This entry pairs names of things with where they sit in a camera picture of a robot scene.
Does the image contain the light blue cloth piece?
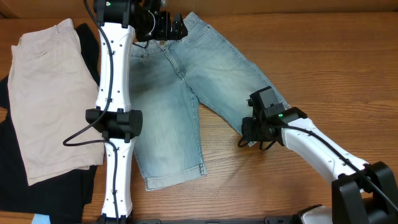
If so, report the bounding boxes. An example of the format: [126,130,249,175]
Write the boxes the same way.
[32,214,51,224]

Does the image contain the black garment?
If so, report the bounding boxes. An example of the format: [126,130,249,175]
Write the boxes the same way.
[1,25,100,223]

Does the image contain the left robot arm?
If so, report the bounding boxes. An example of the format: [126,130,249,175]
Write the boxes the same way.
[86,0,188,224]

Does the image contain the beige shorts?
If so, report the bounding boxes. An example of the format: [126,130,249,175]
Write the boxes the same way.
[7,19,104,185]

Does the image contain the light blue denim shorts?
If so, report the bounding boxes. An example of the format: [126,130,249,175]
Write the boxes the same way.
[129,13,271,191]

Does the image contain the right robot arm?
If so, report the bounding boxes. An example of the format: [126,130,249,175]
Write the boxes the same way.
[238,87,397,224]

